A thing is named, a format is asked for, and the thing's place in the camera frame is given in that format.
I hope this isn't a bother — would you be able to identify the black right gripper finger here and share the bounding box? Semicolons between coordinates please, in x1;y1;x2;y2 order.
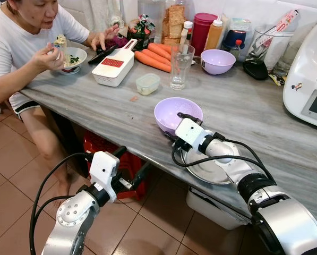
177;112;204;126

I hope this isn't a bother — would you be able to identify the purple plastic bowl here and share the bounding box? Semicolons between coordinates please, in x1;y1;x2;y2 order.
154;97;204;137
201;49;237;76

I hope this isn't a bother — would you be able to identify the stainless steel plate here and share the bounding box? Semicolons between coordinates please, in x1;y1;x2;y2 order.
181;139;245;186

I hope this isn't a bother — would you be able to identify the red plastic stool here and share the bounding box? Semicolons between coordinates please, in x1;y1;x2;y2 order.
82;130;149;202

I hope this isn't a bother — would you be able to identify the clear drinking glass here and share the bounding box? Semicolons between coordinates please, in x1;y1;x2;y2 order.
169;44;196;91

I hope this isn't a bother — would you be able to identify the small lidded plastic container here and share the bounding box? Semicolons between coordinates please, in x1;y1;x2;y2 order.
135;73;161;97

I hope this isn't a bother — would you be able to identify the orange carrot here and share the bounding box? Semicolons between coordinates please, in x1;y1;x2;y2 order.
134;51;173;74
141;48;173;65
148;42;174;58

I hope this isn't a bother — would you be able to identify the white plastic storage box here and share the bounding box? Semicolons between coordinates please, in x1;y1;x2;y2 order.
185;186;245;231

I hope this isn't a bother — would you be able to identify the small black pouch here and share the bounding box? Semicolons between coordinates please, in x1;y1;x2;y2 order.
242;58;269;81

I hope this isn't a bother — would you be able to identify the small red capped bottle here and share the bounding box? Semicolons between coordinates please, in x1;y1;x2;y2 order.
230;39;243;60

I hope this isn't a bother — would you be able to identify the white capped seasoning bottle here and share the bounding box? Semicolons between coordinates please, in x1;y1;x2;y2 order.
179;21;194;46

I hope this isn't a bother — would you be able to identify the orange sauce bottle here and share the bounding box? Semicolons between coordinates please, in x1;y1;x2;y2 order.
205;19;224;52

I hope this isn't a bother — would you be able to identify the white grater with red blade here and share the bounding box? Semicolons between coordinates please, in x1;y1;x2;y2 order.
91;38;139;88

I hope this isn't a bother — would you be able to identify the magenta plastic canister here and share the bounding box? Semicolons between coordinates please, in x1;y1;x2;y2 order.
191;13;218;57

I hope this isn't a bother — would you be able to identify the pack of toast bread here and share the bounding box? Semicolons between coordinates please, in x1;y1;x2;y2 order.
162;5;187;46

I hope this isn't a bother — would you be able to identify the blue jar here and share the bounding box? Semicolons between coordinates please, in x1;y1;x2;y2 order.
222;18;252;51

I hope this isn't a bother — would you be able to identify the grey bowl of noodles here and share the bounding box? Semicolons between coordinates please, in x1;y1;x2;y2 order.
56;47;88;75

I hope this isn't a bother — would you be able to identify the green snack packet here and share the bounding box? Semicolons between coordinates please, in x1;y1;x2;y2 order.
127;14;157;52

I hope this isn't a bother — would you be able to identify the black smartphone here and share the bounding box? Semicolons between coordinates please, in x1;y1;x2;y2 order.
88;45;117;66

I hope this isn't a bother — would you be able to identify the clear plastic tub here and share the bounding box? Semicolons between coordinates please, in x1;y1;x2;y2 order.
251;27;299;71

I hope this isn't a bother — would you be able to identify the magenta plastic bag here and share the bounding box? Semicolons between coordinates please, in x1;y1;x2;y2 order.
112;33;130;49

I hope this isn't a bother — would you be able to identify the large clear plastic bottle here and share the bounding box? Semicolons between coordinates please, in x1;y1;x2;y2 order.
137;0;167;22

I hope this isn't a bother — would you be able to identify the clear glass jar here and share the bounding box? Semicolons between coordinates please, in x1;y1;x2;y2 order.
275;24;313;78

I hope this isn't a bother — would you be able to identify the white kitchen cooking machine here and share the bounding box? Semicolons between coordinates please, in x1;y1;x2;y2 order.
282;15;317;132

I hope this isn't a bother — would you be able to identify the long cling wrap box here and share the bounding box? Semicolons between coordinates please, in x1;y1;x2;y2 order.
262;9;301;46

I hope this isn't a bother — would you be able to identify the person in white t-shirt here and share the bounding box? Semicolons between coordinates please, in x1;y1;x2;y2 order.
0;0;120;205

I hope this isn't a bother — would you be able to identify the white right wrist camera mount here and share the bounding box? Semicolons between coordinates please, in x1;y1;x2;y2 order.
174;118;215;155

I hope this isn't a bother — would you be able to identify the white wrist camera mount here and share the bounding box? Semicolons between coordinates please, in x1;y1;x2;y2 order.
174;118;215;155
89;151;121;203

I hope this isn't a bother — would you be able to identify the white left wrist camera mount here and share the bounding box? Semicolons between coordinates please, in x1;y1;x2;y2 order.
89;151;121;203

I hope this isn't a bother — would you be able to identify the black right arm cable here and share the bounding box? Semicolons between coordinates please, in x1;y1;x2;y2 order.
171;137;278;184

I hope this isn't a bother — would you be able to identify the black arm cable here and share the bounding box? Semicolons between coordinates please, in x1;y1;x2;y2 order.
29;152;92;255
171;137;278;184

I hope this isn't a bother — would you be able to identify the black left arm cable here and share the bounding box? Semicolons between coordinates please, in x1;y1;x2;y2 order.
29;152;92;255

